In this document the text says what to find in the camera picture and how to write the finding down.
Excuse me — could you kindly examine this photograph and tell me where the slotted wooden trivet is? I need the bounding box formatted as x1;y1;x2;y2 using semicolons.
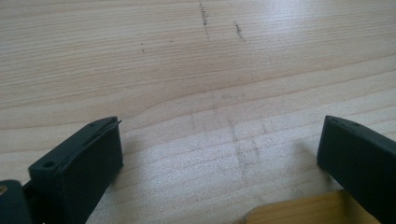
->
237;189;382;224

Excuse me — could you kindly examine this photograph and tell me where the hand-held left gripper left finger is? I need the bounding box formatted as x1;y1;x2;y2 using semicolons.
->
27;116;124;224

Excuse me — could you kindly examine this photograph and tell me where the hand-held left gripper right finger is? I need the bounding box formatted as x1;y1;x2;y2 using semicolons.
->
317;115;396;224

